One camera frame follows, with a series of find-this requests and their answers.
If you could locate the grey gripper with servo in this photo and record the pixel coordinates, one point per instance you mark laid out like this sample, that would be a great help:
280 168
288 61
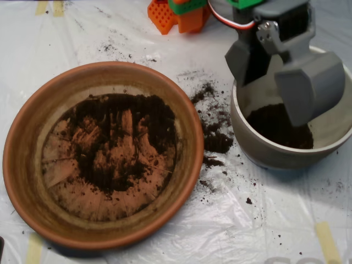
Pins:
278 44

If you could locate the dark soil layer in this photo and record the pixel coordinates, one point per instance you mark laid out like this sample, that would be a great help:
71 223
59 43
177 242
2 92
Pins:
275 132

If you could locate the dark soil heap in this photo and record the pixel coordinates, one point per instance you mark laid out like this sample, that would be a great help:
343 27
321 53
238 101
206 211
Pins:
159 121

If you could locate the green orange robot arm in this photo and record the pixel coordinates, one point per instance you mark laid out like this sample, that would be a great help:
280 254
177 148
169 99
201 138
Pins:
189 19

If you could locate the white ceramic pot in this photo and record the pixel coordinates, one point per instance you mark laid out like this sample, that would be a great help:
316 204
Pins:
275 159

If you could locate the spilled soil patch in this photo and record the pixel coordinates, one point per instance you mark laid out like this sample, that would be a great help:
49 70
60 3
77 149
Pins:
217 143

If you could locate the small dark maroon crumb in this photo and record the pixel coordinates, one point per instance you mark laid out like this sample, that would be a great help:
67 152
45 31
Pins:
248 200

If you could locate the terracotta plant saucer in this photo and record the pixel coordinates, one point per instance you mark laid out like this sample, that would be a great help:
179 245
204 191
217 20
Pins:
27 178

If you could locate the clear plastic cover sheet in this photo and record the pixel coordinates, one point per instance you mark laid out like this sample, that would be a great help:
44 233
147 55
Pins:
288 214

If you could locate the beige masking tape strip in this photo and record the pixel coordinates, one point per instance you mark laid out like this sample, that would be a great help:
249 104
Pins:
41 6
58 8
34 250
327 242

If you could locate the dark object at edge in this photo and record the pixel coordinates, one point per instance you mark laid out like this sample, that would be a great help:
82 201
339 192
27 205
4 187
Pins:
1 247

